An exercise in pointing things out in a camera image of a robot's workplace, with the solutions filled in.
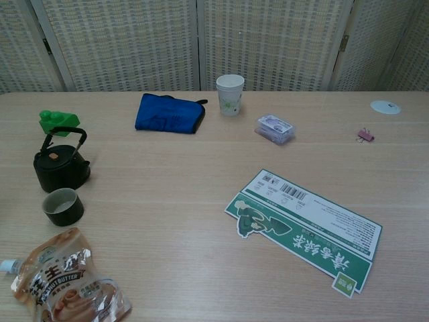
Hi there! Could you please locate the white paper cup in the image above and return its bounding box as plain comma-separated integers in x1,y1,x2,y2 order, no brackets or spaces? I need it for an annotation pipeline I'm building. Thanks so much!
215,74,245,117

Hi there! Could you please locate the black ceramic cup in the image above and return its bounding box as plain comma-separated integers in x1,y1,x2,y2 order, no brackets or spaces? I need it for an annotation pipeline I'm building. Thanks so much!
42,187,85,227

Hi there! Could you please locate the woven folding screen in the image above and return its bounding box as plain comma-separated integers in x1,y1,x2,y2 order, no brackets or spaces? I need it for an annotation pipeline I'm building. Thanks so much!
0,0,429,95

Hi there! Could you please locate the green white package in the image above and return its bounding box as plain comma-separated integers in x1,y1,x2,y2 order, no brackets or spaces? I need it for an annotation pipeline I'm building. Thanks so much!
223,168,383,299

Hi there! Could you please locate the clear box of purple clips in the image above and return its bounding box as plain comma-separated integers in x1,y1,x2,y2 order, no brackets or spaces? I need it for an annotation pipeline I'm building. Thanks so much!
253,113,298,147

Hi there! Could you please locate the pink binder clip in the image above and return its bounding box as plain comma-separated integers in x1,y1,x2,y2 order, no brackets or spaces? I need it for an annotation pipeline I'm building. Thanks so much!
355,128,377,143

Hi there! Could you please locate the blue folded cloth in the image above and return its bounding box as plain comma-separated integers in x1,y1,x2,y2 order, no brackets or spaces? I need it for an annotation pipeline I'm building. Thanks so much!
134,93,208,135

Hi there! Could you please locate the brown peanut butter pouch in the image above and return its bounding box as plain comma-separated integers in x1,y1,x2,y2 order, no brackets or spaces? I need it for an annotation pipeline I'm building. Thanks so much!
0,227,133,322

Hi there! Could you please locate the black teapot with handle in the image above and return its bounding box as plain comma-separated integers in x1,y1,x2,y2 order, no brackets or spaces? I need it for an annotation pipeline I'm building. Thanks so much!
32,126,91,194

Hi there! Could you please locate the green toy building block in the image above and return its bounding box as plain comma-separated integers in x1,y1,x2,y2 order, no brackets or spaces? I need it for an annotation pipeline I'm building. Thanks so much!
38,110,81,138

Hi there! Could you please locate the white round table grommet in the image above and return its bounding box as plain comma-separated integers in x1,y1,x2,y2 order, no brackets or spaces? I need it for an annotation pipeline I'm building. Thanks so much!
370,99,402,116

